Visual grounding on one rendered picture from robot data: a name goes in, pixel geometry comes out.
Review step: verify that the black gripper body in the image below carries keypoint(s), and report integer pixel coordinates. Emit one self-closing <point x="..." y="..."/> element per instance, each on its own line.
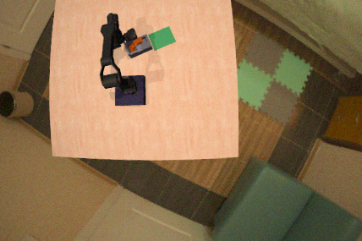
<point x="129" y="35"/>

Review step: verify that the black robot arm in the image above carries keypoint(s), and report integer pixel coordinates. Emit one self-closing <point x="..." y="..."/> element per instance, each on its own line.
<point x="112" y="33"/>

